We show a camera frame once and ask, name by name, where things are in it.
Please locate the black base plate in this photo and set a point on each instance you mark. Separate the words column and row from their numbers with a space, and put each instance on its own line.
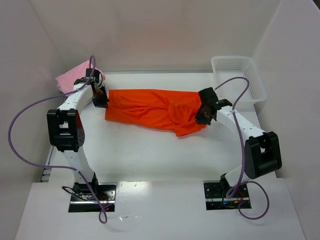
column 215, row 197
column 83, row 201

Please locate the orange t shirt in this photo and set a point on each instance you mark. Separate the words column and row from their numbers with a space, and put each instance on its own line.
column 165, row 110

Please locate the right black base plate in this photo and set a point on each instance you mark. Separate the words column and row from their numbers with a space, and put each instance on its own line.
column 215, row 197

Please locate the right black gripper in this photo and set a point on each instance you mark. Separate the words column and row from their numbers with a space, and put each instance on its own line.
column 204, row 115

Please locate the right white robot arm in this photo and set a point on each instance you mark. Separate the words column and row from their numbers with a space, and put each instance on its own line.
column 261, row 149

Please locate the pink folded t shirt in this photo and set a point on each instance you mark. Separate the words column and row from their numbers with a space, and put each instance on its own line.
column 65, row 82

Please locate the white plastic basket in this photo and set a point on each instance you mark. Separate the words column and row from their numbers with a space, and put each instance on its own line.
column 235, row 75

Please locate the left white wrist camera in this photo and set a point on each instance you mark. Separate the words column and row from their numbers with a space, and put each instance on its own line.
column 99, row 77

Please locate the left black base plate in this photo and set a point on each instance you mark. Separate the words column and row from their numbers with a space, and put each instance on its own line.
column 83, row 201

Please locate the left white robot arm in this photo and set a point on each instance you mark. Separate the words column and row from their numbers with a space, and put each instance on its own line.
column 66, row 131

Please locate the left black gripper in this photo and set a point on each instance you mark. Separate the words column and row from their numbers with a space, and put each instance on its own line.
column 100, row 99

